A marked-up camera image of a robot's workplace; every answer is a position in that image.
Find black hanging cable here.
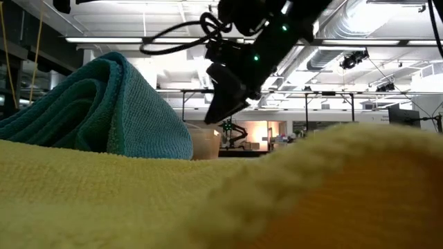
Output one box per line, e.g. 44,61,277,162
427,0,443,59

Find dark glass partition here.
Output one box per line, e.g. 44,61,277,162
0,0,86,120

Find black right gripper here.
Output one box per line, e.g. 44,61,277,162
204,20,295,125

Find distant black metal frame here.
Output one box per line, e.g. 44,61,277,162
155,89,443,122

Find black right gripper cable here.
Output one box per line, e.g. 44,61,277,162
139,12,233,56

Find light blue microfiber towel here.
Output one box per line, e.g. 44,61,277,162
0,51,194,160

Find orange translucent tray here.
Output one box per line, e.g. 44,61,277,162
186,123,222,161

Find silver ceiling air duct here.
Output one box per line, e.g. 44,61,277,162
306,0,385,72

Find yellow hanging strap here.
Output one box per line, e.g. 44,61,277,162
29,0,45,104
0,0,18,110

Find yellow microfiber towel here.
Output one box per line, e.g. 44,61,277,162
0,122,443,249

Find long ceiling light fixture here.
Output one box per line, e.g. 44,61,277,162
406,39,443,46
321,39,401,46
65,37,201,44

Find black computer monitor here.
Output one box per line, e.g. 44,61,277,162
387,103,422,129

